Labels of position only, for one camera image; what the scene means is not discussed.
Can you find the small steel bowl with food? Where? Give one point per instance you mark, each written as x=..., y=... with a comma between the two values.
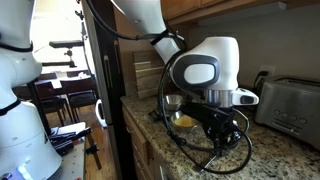
x=182, y=122

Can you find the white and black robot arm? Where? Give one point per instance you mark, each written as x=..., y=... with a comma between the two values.
x=25, y=153

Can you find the dark wooden cutting board rear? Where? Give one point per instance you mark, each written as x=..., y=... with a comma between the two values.
x=148, y=67

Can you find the dining table with chairs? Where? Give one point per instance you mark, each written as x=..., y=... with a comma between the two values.
x=65, y=94

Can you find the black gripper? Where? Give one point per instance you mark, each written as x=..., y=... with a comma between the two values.
x=217, y=123

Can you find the black refrigerator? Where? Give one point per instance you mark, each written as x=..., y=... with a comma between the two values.
x=99, y=15

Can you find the stainless steel toaster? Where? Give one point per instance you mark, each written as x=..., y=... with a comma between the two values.
x=291, y=105

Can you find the lower wooden cabinets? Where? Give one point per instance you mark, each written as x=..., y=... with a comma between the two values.
x=142, y=150

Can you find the upper wooden cabinets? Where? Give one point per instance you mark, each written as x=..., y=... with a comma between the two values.
x=189, y=11

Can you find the large steel mixing bowl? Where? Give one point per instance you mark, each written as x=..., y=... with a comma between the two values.
x=173, y=102

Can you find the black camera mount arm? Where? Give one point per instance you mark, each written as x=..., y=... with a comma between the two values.
x=65, y=44

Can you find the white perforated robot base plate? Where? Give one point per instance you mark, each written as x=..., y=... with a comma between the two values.
x=78, y=145

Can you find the wooden cabinets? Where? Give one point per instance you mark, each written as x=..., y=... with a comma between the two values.
x=142, y=150
x=189, y=11

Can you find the wall power outlet with plug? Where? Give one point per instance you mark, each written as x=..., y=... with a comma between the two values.
x=264, y=72

